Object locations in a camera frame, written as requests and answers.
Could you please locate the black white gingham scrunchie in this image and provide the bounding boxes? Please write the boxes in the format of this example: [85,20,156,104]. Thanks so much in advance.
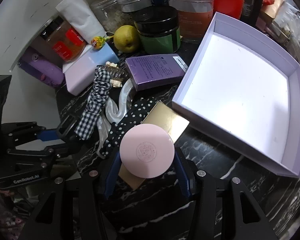
[75,67,111,140]

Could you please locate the pink round compact case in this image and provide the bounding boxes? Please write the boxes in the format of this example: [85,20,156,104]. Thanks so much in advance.
[119,124,175,179]

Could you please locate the gold cardboard box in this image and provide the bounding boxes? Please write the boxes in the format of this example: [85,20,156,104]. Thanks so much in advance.
[119,101,190,191]

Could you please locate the black polka dot scrunchie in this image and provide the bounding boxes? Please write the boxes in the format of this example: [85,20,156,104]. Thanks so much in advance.
[99,97,157,159]

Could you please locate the pastel blue pink box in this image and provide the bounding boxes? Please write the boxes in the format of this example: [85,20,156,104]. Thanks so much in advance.
[63,43,119,96]

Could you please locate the purple soft pouch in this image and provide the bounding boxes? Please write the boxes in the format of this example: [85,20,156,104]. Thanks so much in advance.
[18,47,64,88]

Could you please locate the glass jar red label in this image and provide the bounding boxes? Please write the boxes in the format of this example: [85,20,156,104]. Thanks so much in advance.
[40,16,87,62]

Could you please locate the purple rectangular product box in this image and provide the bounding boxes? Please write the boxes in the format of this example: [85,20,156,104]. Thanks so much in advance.
[125,54,188,91]

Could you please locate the lavender open gift box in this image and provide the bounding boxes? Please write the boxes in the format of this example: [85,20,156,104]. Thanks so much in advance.
[172,13,300,178]

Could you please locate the yellow pear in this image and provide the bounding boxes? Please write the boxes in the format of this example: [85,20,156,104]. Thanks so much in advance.
[113,25,140,53]

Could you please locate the white paper towel roll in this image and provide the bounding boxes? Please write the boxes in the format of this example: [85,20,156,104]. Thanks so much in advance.
[56,0,106,43]

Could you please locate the clear jar with oats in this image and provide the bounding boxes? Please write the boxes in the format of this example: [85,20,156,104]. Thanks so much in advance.
[90,0,127,33]

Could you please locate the green jar black lid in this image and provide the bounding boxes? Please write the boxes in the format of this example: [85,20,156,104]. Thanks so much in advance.
[133,5,180,54]

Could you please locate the clear jar dark contents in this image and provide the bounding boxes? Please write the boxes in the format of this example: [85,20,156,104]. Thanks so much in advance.
[117,0,152,26]

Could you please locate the clear jar orange label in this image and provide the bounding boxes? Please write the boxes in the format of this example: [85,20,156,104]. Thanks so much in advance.
[169,0,214,43]

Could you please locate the black nutrition label box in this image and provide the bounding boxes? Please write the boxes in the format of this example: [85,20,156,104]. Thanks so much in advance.
[240,0,263,27]

